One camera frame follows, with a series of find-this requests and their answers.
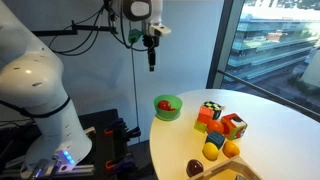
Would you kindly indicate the wooden crate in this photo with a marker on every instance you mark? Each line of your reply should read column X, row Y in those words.
column 230, row 163

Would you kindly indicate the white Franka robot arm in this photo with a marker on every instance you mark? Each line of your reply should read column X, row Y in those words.
column 40, row 86

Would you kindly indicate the yellow toy lemon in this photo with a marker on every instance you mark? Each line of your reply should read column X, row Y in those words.
column 210, row 151

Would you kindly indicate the dark window frame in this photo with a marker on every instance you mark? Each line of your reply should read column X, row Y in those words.
column 223, row 40

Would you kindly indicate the red multicolour soft cube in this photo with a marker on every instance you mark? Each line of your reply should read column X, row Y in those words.
column 233, row 128

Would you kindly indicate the dark balcony railing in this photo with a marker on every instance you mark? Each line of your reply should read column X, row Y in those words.
column 266, row 90

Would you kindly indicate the black white checkered block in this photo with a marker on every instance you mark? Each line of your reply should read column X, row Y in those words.
column 213, row 106

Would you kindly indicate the black orange clamp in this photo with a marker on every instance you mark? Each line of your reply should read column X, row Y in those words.
column 134, row 132
column 115, row 128
column 118, row 165

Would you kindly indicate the orange toy ball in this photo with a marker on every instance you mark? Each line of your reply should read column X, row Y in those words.
column 215, row 126

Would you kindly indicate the dark purple toy plum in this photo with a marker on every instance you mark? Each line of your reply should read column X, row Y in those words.
column 194, row 167

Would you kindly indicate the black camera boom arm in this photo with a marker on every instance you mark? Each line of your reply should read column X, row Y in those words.
column 90, row 29

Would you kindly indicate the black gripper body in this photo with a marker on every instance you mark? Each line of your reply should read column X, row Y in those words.
column 150, row 41

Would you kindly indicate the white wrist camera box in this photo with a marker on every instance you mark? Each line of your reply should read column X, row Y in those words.
column 160, row 30

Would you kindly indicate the light green block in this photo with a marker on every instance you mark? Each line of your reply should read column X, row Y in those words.
column 200, row 127

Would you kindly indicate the red toy fruit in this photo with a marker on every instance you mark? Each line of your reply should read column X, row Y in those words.
column 163, row 105

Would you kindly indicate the blue block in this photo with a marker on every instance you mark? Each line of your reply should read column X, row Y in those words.
column 216, row 138

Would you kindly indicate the glass office building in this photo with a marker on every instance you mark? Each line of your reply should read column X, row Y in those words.
column 266, row 46

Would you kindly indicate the aluminium rail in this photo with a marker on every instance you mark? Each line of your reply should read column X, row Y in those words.
column 86, row 170

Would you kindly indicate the orange toy fruit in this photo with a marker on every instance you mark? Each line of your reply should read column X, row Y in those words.
column 230, row 149

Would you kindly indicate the green plastic bowl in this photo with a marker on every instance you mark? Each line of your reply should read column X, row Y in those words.
column 166, row 115

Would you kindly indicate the orange block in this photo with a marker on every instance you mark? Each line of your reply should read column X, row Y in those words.
column 204, row 116

